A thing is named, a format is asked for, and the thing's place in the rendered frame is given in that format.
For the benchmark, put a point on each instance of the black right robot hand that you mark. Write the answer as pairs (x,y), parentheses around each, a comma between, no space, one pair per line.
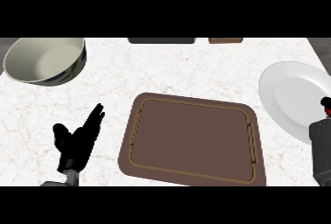
(326,102)

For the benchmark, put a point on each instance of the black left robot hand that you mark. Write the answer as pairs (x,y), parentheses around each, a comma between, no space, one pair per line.
(77,145)

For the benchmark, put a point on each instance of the red tomato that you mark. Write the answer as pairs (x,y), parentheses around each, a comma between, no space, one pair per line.
(328,112)

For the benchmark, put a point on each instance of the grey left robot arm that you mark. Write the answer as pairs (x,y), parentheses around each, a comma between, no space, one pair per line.
(71,178)

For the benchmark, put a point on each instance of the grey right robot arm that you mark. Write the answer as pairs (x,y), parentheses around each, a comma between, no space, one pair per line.
(320,151)

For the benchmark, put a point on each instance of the white round plate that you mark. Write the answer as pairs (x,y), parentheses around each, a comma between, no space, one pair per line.
(292,96)

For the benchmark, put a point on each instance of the brown rectangular tray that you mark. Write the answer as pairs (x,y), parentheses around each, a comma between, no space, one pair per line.
(190,140)

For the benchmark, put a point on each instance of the cream bowl with dark outside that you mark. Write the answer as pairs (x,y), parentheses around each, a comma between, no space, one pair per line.
(43,59)

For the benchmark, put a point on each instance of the brown wooden block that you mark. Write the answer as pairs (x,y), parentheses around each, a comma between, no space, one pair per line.
(224,40)

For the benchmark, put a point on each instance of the dark grey flat object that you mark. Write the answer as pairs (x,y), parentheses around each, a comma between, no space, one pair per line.
(161,40)

